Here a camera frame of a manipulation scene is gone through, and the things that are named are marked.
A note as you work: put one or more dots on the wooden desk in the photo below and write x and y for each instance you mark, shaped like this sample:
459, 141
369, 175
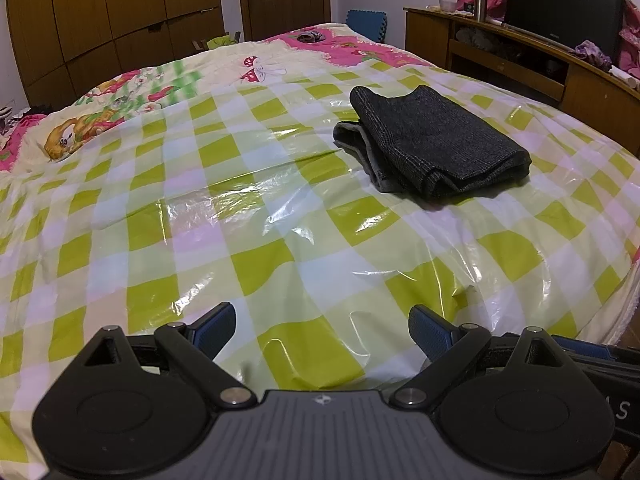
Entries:
580, 85

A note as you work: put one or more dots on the small dark cloth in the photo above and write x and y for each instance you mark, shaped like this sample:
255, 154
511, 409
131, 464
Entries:
310, 36

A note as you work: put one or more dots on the grey cloth in desk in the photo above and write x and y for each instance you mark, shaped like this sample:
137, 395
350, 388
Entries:
477, 39

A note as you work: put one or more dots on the blue foam mat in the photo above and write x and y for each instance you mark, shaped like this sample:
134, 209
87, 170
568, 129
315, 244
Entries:
367, 25

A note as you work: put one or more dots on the striped cloth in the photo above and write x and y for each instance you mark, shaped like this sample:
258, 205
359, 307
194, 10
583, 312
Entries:
6, 115

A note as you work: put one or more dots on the green cloth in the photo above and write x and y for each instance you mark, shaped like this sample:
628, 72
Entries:
222, 41

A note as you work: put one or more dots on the cartoon printed quilt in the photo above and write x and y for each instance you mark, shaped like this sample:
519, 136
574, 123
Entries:
165, 85

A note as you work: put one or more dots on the grey plaid pants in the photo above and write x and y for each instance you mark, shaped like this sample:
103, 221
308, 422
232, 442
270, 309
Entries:
440, 140

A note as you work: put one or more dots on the black monitor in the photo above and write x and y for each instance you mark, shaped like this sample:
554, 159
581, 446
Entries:
562, 7

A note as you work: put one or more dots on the metal thermos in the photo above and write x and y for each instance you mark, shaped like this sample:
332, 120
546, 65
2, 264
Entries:
480, 5

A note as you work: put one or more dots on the purple cloth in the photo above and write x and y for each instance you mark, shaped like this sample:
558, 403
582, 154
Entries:
594, 55

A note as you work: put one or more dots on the pink cloth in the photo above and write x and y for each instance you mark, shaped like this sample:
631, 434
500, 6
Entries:
632, 20

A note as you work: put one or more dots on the green checkered plastic sheet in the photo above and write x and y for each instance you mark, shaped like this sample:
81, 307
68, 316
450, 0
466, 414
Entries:
250, 220

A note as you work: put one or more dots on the brown wooden wardrobe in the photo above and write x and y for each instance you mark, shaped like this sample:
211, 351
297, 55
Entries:
110, 20

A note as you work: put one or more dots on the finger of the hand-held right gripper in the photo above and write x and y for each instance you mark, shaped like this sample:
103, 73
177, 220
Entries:
582, 348

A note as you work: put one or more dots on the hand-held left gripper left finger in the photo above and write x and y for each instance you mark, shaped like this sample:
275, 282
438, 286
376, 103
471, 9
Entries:
215, 327

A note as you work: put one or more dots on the white paper roll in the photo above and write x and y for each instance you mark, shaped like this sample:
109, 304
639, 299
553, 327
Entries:
627, 77

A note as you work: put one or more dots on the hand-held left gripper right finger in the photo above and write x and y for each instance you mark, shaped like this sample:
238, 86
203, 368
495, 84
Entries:
432, 332

